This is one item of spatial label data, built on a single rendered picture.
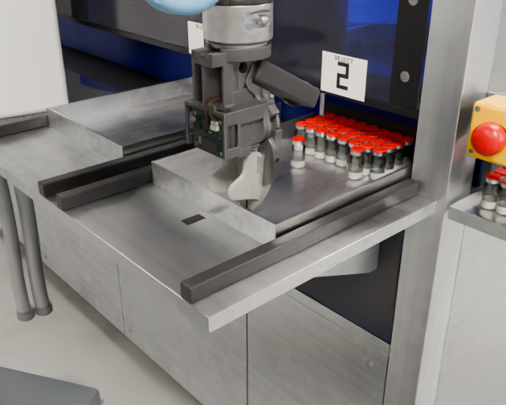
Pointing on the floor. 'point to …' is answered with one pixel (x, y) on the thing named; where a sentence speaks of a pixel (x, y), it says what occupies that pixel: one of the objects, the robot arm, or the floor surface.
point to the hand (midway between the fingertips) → (253, 202)
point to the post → (439, 192)
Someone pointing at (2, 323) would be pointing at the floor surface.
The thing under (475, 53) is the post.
